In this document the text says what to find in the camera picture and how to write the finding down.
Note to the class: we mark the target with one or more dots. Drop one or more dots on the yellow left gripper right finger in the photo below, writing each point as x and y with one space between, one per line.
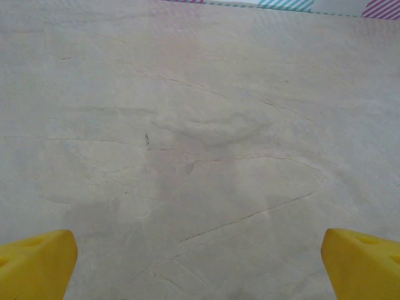
365 272

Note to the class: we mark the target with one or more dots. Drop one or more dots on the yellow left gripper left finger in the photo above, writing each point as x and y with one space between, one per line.
37 265

